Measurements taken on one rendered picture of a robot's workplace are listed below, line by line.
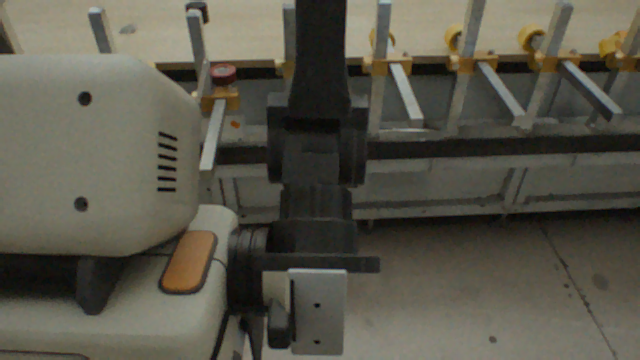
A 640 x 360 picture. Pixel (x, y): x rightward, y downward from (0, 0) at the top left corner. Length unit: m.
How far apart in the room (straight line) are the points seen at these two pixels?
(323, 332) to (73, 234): 0.23
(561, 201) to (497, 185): 0.32
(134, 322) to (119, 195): 0.10
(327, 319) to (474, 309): 1.53
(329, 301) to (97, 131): 0.23
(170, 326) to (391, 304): 1.55
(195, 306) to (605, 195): 2.18
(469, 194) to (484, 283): 0.39
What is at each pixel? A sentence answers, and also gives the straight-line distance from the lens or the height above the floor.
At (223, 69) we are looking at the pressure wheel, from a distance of 1.40.
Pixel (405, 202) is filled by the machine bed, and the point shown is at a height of 0.17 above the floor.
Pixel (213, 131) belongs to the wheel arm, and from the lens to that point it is 1.21.
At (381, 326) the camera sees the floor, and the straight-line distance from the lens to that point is 1.80.
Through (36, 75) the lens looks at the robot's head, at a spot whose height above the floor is 1.38.
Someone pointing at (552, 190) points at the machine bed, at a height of 0.20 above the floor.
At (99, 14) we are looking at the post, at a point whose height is 1.12.
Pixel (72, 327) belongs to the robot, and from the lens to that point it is 0.38.
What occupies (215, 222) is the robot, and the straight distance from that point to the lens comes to 0.43.
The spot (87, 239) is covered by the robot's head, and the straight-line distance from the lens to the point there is 0.34.
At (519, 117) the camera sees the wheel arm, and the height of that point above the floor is 0.95.
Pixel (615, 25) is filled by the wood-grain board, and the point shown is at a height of 0.90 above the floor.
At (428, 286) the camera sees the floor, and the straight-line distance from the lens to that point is 1.93.
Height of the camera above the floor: 1.53
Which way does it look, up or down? 41 degrees down
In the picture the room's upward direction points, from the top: straight up
